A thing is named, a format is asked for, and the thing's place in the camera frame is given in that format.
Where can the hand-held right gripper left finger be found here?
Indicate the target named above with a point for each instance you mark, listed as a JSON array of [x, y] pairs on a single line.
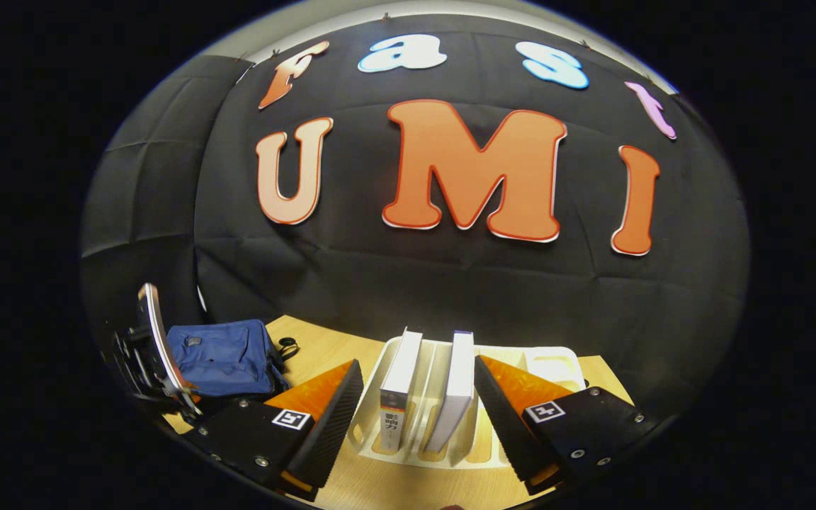
[[333, 425]]

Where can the white book with striped spine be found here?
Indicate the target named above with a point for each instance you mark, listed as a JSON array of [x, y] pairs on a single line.
[[401, 382]]

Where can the white plastic bookshelf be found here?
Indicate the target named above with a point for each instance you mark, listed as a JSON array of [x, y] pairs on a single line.
[[436, 368]]

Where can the blue schoolbag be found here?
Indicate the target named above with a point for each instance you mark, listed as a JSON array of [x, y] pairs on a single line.
[[224, 358]]

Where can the black backdrop cloth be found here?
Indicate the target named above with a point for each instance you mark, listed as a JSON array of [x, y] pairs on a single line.
[[450, 283]]

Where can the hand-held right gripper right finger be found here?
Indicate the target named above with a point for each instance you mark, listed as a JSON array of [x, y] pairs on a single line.
[[503, 425]]

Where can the dark blue cover book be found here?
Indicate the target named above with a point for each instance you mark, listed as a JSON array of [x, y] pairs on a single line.
[[454, 389]]

